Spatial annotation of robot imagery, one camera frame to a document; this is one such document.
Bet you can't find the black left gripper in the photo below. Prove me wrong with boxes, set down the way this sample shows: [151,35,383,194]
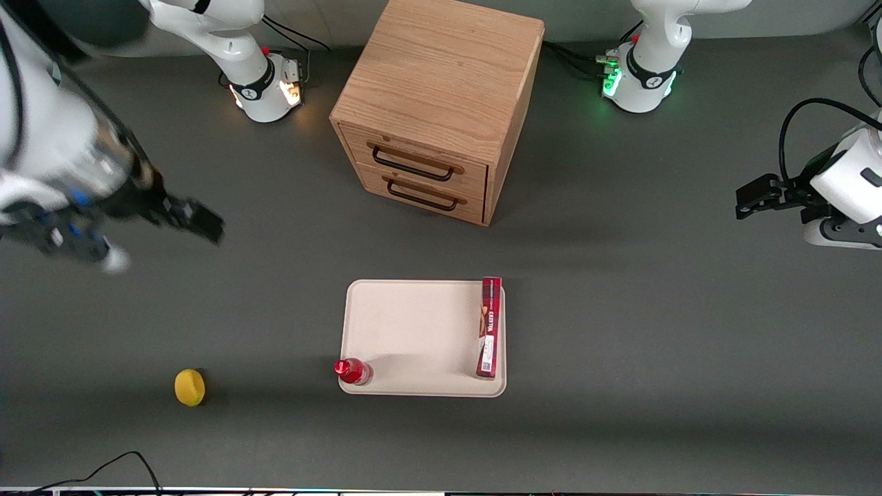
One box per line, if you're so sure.
[735,146,845,220]

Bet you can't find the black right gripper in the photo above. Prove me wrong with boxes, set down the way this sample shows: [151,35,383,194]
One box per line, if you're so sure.
[102,126,225,246]

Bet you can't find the red coke bottle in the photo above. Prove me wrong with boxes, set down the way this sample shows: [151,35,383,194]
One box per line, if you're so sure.
[334,358,374,386]

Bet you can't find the beige plastic tray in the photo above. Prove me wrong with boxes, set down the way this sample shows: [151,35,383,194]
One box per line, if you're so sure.
[338,279,507,398]

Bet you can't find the yellow lemon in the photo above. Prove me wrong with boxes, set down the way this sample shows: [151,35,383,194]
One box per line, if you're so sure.
[174,369,206,407]

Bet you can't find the wooden two-drawer cabinet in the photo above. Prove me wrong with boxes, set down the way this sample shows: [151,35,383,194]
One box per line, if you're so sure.
[329,0,546,227]

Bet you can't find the red snack box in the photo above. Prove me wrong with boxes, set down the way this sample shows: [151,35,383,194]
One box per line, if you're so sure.
[475,276,503,379]

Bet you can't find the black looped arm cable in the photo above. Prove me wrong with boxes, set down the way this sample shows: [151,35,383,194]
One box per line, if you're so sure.
[779,98,882,183]

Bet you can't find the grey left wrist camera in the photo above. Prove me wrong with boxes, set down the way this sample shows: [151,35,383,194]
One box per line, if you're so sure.
[802,216,882,250]

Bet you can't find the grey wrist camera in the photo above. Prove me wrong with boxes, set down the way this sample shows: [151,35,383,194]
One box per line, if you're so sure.
[0,201,132,275]
[802,216,882,250]

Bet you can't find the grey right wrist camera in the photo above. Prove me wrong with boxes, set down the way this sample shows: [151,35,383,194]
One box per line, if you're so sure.
[0,201,132,275]

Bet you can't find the black base cables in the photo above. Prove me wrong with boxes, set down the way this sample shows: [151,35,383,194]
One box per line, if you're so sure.
[260,15,333,85]
[543,21,645,81]

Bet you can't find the black drawer handle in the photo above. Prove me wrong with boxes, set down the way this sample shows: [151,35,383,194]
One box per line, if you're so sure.
[372,147,456,183]
[387,177,459,211]

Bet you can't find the thin black floor cable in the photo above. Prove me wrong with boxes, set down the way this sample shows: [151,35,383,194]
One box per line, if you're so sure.
[26,451,163,496]

